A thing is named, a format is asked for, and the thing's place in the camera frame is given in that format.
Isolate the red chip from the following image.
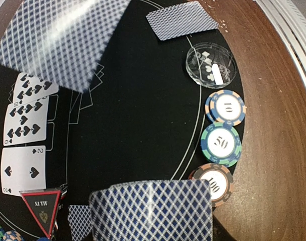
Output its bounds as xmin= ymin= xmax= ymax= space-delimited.
xmin=188 ymin=163 xmax=234 ymax=207

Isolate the grey card deck box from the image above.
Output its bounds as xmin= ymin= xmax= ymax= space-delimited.
xmin=89 ymin=180 xmax=213 ymax=240

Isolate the dealt card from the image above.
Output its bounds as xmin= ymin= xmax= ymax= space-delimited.
xmin=68 ymin=205 xmax=92 ymax=241
xmin=146 ymin=1 xmax=219 ymax=41

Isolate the nine of spades card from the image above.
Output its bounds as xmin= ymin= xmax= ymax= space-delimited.
xmin=3 ymin=96 xmax=49 ymax=146

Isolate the ten of spades card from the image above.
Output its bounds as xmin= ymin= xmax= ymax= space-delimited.
xmin=13 ymin=72 xmax=59 ymax=104

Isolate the red triangle marker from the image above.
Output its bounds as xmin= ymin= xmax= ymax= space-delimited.
xmin=19 ymin=185 xmax=68 ymax=240

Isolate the two of spades card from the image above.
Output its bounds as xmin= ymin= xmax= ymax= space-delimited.
xmin=1 ymin=146 xmax=46 ymax=196

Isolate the round black poker mat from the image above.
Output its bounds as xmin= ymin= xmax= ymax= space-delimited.
xmin=0 ymin=1 xmax=229 ymax=240

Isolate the aluminium front rail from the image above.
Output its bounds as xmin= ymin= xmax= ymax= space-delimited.
xmin=257 ymin=1 xmax=306 ymax=86

